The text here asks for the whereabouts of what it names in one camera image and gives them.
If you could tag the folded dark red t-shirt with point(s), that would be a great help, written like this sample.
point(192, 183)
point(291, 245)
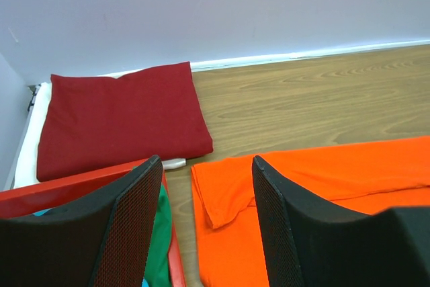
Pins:
point(186, 116)

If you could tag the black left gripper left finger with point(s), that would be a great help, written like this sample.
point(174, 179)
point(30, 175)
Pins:
point(99, 239)

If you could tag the orange t-shirt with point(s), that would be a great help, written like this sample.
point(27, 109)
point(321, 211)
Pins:
point(366, 177)

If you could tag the red plastic crate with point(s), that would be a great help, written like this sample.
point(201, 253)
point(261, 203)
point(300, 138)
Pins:
point(49, 194)

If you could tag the green t-shirt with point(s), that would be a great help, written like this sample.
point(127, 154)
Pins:
point(157, 265)

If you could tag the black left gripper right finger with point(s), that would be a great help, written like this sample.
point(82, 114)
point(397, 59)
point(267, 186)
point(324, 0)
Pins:
point(310, 241)

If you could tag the folded white t-shirt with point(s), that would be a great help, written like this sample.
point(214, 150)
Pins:
point(30, 139)

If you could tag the teal blue t-shirt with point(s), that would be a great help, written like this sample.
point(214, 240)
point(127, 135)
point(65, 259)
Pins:
point(41, 212)

